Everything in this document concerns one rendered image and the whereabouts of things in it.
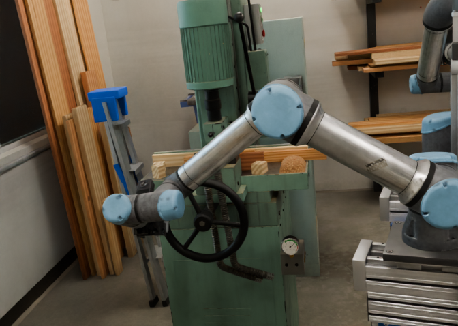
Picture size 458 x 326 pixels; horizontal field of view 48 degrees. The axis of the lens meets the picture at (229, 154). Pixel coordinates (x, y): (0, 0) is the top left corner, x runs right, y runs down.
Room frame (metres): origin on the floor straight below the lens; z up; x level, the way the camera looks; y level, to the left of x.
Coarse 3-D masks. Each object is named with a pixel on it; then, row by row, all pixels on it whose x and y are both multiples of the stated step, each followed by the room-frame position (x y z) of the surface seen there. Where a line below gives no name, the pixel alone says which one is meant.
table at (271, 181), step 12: (168, 168) 1.93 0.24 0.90; (276, 168) 1.77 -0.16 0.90; (156, 180) 1.78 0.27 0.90; (252, 180) 1.71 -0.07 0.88; (264, 180) 1.71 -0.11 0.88; (276, 180) 1.70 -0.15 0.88; (288, 180) 1.69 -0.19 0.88; (300, 180) 1.68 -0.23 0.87; (192, 192) 1.76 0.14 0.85; (240, 192) 1.63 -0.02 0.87
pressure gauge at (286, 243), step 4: (288, 236) 1.65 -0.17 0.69; (292, 236) 1.65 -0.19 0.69; (284, 240) 1.63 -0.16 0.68; (288, 240) 1.63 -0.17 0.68; (292, 240) 1.63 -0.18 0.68; (296, 240) 1.63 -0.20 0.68; (284, 244) 1.64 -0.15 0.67; (288, 244) 1.63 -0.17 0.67; (292, 244) 1.63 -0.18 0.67; (296, 244) 1.63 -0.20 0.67; (284, 248) 1.64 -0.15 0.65; (288, 248) 1.63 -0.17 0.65; (292, 248) 1.63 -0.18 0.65; (296, 248) 1.63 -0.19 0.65; (284, 252) 1.63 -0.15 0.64; (288, 252) 1.63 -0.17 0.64; (292, 252) 1.63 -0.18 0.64; (296, 252) 1.63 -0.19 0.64; (292, 256) 1.65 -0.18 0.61
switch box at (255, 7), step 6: (246, 6) 2.15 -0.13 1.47; (252, 6) 2.14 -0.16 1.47; (258, 6) 2.14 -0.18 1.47; (246, 12) 2.15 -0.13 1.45; (252, 12) 2.14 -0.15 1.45; (258, 12) 2.14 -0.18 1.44; (246, 18) 2.15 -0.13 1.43; (258, 18) 2.14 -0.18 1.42; (258, 24) 2.14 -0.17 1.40; (246, 30) 2.15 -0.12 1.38; (258, 30) 2.14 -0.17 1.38; (246, 36) 2.15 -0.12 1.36; (258, 36) 2.14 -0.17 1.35; (252, 42) 2.14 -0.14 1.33; (258, 42) 2.14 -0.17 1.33
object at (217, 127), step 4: (224, 116) 1.98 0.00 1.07; (220, 120) 1.90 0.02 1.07; (224, 120) 1.91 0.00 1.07; (204, 124) 1.86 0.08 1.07; (208, 124) 1.86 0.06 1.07; (212, 124) 1.86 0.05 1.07; (216, 124) 1.85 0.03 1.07; (220, 124) 1.85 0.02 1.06; (224, 124) 1.90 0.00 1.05; (204, 128) 1.86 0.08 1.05; (208, 128) 1.86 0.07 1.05; (212, 128) 1.86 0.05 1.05; (216, 128) 1.85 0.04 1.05; (220, 128) 1.85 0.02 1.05; (224, 128) 1.89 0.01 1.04; (204, 132) 1.86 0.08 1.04; (208, 132) 1.86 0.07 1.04; (216, 132) 1.85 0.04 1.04; (220, 132) 1.85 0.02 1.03; (204, 136) 1.86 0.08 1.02; (208, 136) 1.86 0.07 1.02; (208, 140) 1.86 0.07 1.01
